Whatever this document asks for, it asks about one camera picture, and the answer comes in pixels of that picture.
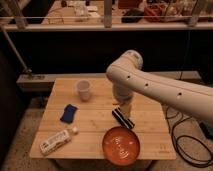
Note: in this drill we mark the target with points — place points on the blue sponge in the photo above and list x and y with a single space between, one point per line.
68 115

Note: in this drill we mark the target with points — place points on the white plastic bottle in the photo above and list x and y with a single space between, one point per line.
57 140

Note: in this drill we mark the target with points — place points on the wooden table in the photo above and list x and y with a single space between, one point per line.
94 117

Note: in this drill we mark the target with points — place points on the orange ribbed plate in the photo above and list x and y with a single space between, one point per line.
121 146

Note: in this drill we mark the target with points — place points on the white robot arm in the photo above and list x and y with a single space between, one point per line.
127 77

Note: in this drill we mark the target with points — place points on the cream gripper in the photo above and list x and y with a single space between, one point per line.
126 109

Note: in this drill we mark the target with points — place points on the metal railing frame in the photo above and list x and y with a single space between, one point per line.
109 15

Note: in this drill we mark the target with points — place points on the white plastic cup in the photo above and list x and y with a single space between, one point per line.
83 90

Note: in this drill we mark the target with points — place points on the diagonal metal pole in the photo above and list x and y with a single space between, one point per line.
27 70

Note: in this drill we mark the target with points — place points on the black striped rectangular box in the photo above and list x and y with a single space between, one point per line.
121 120

